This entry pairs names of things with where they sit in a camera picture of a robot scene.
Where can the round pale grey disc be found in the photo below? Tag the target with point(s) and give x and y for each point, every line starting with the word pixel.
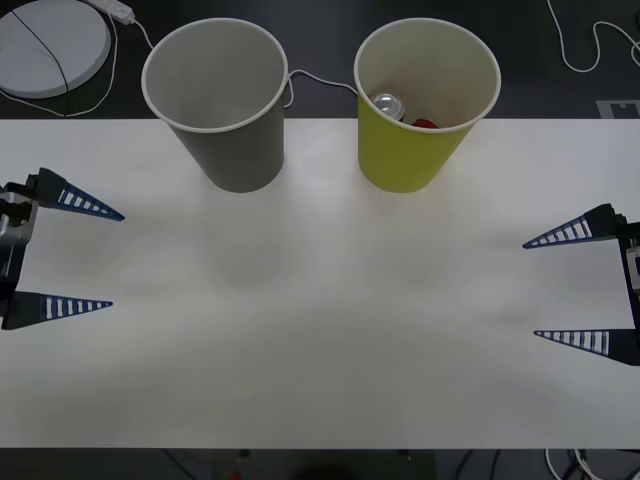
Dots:
pixel 45 50

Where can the white power strip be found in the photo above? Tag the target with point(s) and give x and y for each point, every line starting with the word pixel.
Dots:
pixel 112 7

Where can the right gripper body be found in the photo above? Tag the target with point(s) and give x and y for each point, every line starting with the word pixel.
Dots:
pixel 631 230

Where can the red drink can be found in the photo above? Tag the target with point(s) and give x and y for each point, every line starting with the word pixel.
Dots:
pixel 425 123

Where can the grey plastic bin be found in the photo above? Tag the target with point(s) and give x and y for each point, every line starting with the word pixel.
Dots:
pixel 235 150

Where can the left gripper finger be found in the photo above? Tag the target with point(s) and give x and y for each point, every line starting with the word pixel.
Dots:
pixel 30 310
pixel 52 192

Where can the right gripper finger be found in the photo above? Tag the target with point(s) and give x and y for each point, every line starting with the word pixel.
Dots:
pixel 620 345
pixel 597 222

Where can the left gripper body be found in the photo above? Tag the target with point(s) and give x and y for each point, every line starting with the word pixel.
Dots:
pixel 31 184

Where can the silver-topped drink can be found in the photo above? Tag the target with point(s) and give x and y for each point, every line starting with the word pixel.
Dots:
pixel 387 104

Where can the yellow-green plastic bin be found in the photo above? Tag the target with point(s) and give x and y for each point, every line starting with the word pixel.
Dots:
pixel 400 160

